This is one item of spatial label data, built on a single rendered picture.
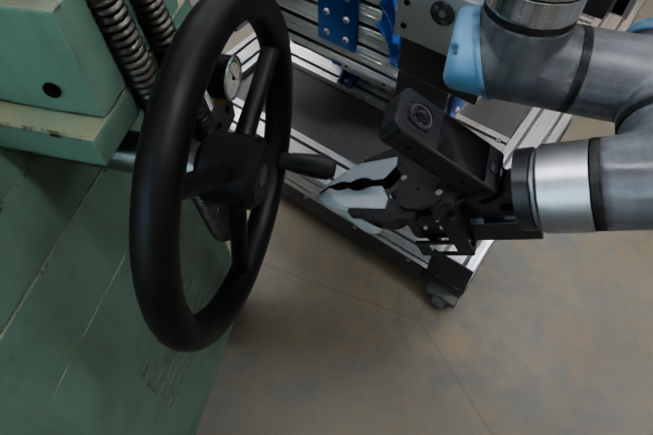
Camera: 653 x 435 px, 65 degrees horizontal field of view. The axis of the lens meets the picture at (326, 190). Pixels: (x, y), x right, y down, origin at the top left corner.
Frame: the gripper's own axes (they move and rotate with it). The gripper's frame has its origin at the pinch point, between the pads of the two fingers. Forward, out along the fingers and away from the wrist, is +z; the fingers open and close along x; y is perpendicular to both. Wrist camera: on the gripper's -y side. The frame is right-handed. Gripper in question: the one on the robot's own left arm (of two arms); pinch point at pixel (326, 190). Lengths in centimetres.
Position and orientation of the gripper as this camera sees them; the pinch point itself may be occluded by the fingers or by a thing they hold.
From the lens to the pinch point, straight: 52.6
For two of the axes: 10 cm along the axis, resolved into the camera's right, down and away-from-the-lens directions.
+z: -8.4, 0.7, 5.4
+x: 2.8, -7.9, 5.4
